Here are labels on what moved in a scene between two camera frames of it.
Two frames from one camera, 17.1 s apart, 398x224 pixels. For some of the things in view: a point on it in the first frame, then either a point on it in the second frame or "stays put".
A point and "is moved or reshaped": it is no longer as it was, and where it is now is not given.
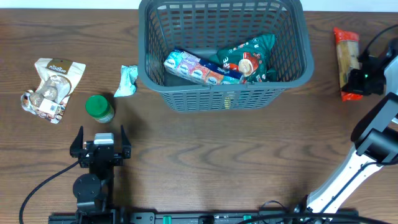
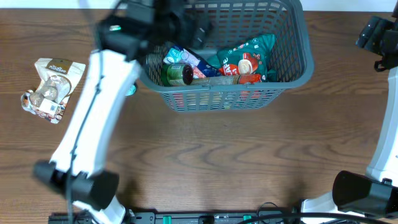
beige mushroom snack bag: x=50 y=99 stays put
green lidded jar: x=99 y=107 is moved or reshaped
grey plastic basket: x=199 y=27 stays put
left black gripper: x=100 y=152 to x=193 y=28
